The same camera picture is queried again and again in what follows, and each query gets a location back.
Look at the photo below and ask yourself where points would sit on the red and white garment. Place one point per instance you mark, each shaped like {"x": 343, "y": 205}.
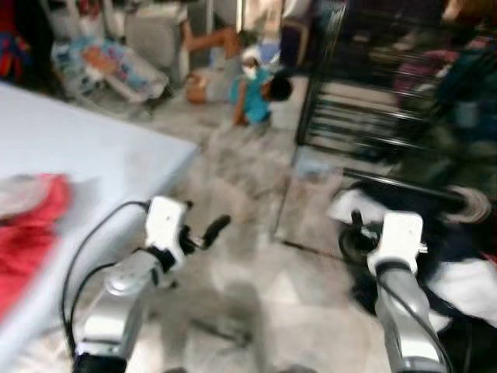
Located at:
{"x": 31, "y": 233}

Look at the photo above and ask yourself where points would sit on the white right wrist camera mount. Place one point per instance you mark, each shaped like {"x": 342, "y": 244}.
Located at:
{"x": 396, "y": 237}

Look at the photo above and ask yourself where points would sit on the person lying on floor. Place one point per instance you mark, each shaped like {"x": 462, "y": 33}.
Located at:
{"x": 213, "y": 47}

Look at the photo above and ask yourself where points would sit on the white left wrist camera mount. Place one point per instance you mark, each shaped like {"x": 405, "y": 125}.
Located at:
{"x": 165, "y": 225}

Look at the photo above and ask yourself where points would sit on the colourful printed bag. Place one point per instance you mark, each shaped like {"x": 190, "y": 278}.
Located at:
{"x": 116, "y": 66}

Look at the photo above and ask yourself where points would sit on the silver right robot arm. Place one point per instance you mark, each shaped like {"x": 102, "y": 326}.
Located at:
{"x": 404, "y": 318}

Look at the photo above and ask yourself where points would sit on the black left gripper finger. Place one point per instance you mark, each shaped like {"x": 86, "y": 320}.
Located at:
{"x": 218, "y": 228}
{"x": 189, "y": 214}

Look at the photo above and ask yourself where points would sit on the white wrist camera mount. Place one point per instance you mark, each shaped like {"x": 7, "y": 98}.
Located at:
{"x": 165, "y": 225}
{"x": 396, "y": 237}

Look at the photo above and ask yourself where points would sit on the child in teal shirt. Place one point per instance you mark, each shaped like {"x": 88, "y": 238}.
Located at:
{"x": 255, "y": 93}

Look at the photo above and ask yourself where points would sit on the black metal drying rack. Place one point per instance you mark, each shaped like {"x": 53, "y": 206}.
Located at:
{"x": 365, "y": 109}

